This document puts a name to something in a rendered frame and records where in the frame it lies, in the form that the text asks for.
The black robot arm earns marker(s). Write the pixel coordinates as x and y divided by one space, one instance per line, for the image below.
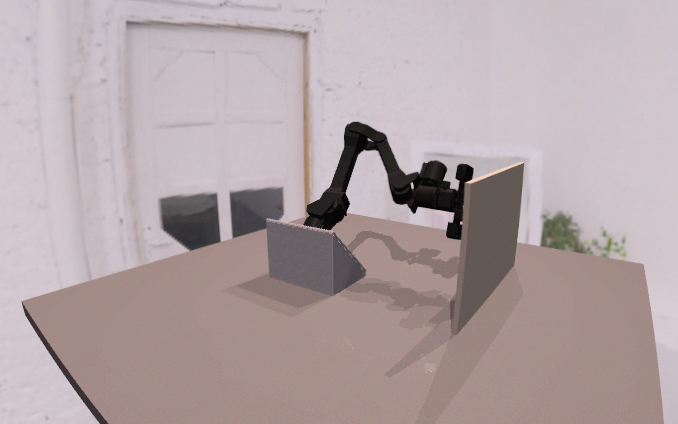
330 209

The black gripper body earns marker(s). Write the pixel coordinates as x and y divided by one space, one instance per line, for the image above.
464 174

